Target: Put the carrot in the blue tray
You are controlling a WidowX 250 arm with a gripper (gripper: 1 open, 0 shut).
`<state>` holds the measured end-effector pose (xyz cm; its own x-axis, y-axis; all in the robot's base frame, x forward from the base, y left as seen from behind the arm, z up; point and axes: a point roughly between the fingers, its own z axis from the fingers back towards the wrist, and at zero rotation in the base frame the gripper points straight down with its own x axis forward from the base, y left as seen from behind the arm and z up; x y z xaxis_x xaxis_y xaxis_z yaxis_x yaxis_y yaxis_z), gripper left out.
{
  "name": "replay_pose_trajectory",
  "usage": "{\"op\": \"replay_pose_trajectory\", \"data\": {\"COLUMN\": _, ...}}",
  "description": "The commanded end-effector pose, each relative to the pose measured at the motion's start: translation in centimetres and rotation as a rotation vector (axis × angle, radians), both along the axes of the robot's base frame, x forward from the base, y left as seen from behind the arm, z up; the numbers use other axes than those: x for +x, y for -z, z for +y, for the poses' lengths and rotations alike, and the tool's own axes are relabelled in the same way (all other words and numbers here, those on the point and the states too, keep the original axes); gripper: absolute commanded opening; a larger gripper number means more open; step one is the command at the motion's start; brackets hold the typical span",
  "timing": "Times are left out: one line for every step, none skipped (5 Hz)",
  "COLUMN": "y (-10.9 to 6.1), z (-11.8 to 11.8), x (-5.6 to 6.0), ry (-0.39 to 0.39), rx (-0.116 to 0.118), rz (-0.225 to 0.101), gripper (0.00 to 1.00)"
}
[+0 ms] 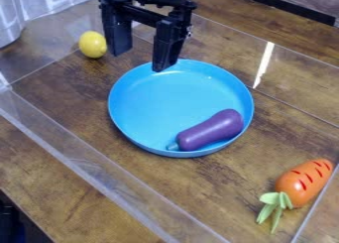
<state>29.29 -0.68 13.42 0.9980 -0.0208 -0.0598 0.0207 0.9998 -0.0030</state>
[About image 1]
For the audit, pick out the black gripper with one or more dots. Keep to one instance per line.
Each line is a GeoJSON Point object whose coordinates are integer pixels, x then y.
{"type": "Point", "coordinates": [173, 27]}

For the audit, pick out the orange toy carrot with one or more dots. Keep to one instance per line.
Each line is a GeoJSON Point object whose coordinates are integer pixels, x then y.
{"type": "Point", "coordinates": [297, 186]}

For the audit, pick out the blue round tray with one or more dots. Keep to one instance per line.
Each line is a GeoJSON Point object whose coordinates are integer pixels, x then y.
{"type": "Point", "coordinates": [153, 105]}

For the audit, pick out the yellow toy lemon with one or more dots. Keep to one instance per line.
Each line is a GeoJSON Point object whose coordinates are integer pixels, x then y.
{"type": "Point", "coordinates": [93, 44]}

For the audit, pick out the grey white curtain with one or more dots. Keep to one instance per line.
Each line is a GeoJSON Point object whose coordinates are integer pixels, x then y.
{"type": "Point", "coordinates": [19, 12]}

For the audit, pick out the purple toy eggplant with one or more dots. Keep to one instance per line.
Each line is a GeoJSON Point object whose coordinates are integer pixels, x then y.
{"type": "Point", "coordinates": [222, 127]}

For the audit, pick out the clear acrylic enclosure wall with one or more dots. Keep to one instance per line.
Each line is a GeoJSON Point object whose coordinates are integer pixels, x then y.
{"type": "Point", "coordinates": [93, 189]}

